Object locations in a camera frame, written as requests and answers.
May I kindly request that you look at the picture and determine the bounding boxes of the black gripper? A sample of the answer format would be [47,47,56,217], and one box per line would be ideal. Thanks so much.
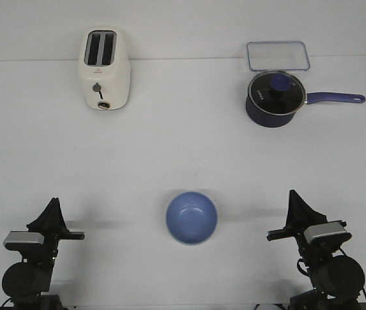
[27,198,85,258]
[266,190,347,258]

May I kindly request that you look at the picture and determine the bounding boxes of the blue bowl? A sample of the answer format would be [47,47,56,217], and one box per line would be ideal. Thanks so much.
[166,191,218,245]

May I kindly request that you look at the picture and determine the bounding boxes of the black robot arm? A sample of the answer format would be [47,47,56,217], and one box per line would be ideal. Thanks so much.
[266,190,365,309]
[1,198,85,309]

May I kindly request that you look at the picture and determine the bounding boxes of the dark blue saucepan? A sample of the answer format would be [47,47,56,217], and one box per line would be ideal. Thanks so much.
[245,92,366,128]

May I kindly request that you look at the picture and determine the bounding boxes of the glass pot lid blue knob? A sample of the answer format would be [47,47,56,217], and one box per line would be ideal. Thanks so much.
[248,71,306,116]

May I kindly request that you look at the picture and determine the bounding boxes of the clear rectangular container lid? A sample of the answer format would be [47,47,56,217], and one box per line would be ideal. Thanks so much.
[246,41,310,72]

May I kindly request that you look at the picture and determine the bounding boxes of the cream two-slot toaster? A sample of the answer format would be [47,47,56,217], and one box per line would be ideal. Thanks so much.
[78,26,131,110]

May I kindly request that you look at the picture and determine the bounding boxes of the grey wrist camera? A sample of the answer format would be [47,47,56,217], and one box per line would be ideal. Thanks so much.
[303,222,348,243]
[3,231,45,247]

